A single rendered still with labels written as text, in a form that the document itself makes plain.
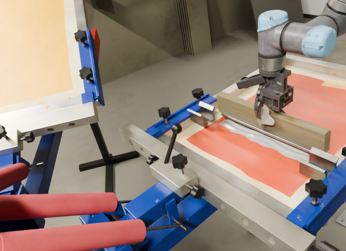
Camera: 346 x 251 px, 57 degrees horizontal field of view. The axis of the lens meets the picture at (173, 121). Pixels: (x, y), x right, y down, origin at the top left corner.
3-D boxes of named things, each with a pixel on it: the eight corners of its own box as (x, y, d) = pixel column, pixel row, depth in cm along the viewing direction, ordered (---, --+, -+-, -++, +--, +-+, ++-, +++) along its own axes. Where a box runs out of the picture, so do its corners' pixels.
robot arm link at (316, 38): (347, 17, 76) (304, 13, 84) (323, 33, 71) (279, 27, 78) (342, 48, 81) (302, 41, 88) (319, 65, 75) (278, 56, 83)
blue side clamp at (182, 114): (209, 107, 129) (207, 92, 125) (219, 111, 125) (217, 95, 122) (151, 144, 115) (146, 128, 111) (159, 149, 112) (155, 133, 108)
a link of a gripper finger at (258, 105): (257, 121, 98) (259, 94, 94) (253, 119, 99) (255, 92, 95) (266, 115, 100) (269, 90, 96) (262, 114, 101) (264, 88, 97)
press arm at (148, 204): (179, 182, 89) (176, 168, 86) (193, 192, 85) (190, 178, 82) (127, 219, 81) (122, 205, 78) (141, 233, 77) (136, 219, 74)
